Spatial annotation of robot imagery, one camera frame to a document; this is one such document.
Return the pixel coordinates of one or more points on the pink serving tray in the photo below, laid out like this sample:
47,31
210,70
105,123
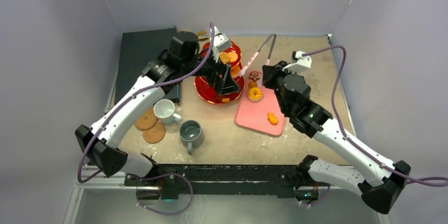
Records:
253,114

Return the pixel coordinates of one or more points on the chocolate star cookie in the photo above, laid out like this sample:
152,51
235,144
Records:
254,76

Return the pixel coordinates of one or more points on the round yellow cracker bottom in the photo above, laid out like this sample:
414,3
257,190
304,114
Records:
233,57

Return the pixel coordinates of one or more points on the white ceramic mug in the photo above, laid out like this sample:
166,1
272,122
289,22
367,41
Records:
165,111

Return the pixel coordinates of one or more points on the orange glazed donut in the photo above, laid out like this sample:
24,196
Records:
235,71

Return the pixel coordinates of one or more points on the dark grey box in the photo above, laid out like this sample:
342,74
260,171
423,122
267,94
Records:
137,49

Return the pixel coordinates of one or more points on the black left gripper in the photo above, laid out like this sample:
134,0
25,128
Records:
227,84

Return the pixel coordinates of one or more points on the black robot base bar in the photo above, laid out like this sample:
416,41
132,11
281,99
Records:
282,181

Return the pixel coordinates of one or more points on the woven round coaster upper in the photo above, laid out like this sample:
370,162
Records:
147,120

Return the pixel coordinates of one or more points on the yellow glazed donut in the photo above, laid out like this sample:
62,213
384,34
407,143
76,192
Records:
255,94

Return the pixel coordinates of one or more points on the woven round coaster lower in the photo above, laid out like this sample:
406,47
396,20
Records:
154,134

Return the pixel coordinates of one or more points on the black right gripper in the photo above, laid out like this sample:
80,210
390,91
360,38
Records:
269,75

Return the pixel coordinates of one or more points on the woven round coaster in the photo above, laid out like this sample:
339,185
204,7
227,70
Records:
147,120
154,134

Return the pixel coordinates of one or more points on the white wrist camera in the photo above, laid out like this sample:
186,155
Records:
221,42
300,63

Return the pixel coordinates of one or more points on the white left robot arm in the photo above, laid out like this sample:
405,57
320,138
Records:
100,141

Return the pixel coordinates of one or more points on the red three-tier cake stand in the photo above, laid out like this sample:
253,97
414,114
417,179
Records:
207,93

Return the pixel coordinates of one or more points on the round yellow cracker top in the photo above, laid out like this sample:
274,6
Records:
224,57

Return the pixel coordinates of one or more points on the fish shaped yellow cookie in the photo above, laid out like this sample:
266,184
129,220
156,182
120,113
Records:
272,118

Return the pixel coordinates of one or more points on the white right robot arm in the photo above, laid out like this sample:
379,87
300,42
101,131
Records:
376,179

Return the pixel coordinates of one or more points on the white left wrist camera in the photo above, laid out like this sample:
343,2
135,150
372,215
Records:
221,42

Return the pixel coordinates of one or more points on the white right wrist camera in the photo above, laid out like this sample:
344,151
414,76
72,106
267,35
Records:
300,63

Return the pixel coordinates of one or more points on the grey ceramic mug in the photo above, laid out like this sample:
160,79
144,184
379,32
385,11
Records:
191,135

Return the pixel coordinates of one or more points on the round yellow cracker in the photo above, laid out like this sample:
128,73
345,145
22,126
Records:
233,57
224,57

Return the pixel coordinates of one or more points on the small brown swirl cookie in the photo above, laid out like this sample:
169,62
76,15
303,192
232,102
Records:
252,84

